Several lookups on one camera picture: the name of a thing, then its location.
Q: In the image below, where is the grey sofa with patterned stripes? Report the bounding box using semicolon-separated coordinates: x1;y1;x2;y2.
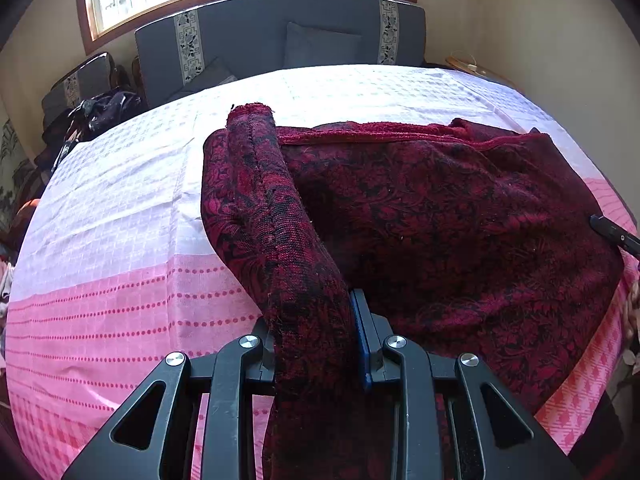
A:
134;0;427;108

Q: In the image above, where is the grey cushion with patterned band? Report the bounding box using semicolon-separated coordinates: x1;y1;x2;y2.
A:
167;56;240;103

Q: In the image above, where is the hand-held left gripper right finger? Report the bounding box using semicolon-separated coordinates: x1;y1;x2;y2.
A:
349;287;583;480

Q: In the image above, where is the person's right hand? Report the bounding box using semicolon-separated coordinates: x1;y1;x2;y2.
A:
621;275;640;356

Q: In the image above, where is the landscape painted folding screen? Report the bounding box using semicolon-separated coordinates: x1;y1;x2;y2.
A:
0;119;36;211

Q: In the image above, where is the dark red patterned sweater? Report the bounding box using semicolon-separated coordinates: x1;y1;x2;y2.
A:
200;102;628;480

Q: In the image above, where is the orange brown object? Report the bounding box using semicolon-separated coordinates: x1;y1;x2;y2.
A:
10;199;41;241

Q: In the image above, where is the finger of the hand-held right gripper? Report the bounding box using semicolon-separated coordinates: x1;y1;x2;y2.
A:
589;214;640;257

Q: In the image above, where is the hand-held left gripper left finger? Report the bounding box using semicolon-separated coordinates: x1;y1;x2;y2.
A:
60;317;278;480

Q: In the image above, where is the plain grey square cushion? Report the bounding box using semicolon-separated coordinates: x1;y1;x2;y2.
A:
282;21;363;70

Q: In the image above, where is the round wooden side table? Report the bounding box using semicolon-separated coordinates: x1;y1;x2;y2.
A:
445;50;523;93

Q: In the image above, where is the pink and white bed sheet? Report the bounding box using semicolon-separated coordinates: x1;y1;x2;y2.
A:
5;64;640;480

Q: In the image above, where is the grey cushioned wooden armchair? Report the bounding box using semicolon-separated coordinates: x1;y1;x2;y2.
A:
41;51;133;121

